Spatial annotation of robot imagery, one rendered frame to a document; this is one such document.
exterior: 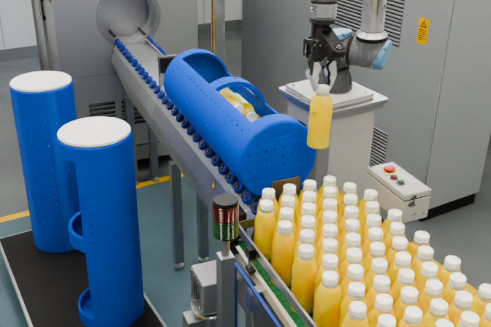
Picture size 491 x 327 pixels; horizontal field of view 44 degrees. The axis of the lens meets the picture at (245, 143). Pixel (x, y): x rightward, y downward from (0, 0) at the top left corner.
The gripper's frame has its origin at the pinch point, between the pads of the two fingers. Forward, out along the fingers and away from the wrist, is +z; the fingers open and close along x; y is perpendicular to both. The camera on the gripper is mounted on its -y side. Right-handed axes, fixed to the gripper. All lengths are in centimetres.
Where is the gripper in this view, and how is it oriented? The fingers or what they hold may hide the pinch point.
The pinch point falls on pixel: (323, 87)
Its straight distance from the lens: 184.9
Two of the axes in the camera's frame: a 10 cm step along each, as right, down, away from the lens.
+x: -9.3, 1.0, -3.5
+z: -0.1, 9.5, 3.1
